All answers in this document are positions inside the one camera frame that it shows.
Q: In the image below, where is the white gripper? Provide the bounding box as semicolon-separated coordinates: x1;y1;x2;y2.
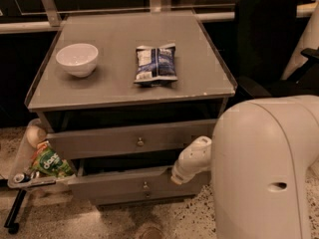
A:
170;160;195;185

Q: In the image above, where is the grey drawer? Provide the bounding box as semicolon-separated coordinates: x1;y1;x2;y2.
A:
90;191;193;205
48;119;216;159
69;158;210;200

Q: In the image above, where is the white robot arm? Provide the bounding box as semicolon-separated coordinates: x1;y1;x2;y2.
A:
171;95;319;239

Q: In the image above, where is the grey top drawer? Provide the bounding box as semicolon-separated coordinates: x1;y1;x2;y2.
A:
48;119;216;159

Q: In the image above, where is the grey bottom drawer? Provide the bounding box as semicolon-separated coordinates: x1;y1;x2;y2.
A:
90;191;193;205

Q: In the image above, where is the grey drawer cabinet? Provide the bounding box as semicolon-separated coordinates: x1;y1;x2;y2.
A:
24;11;239;207

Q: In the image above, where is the blue white chip bag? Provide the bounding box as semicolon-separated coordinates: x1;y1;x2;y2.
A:
135;43;177;86

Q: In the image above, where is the green snack bag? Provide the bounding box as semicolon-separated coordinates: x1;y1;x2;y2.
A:
31;141;74;177

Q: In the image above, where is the white ceramic bowl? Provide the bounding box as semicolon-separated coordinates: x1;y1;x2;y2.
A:
56;43;99;78

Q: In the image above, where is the beige round object in bin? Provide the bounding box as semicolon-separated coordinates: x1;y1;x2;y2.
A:
26;125;47;148

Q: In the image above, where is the clear plastic side bin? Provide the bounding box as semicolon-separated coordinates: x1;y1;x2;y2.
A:
8;119;75;188

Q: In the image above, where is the black office chair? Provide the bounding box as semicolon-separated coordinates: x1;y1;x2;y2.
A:
229;0;318;103

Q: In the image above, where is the silver soda can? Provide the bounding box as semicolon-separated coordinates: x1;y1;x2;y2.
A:
13;172;31;183

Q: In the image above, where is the black stand leg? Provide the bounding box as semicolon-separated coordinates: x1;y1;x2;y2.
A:
4;189;26;234

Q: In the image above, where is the metal railing bar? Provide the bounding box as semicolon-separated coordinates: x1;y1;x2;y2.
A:
0;2;317;34

